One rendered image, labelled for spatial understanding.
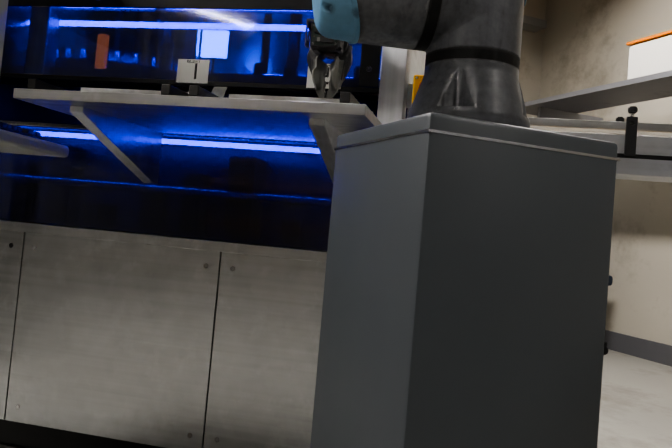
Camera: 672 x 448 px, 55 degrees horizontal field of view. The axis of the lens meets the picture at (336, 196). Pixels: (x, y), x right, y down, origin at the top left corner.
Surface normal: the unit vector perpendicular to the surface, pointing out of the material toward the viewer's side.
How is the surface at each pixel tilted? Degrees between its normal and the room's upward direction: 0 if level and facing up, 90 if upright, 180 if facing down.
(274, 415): 90
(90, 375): 90
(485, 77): 72
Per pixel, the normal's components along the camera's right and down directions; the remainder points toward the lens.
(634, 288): -0.92, -0.10
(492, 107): 0.22, -0.33
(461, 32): -0.40, -0.07
